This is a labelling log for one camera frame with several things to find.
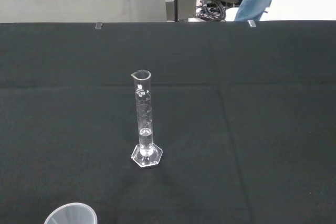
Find black cable bundle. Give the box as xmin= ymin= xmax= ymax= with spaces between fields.
xmin=195 ymin=0 xmax=227 ymax=22

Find clear plastic funnel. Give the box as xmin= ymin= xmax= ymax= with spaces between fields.
xmin=43 ymin=202 xmax=98 ymax=224

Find black bench cloth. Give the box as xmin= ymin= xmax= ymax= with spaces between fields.
xmin=0 ymin=20 xmax=336 ymax=224

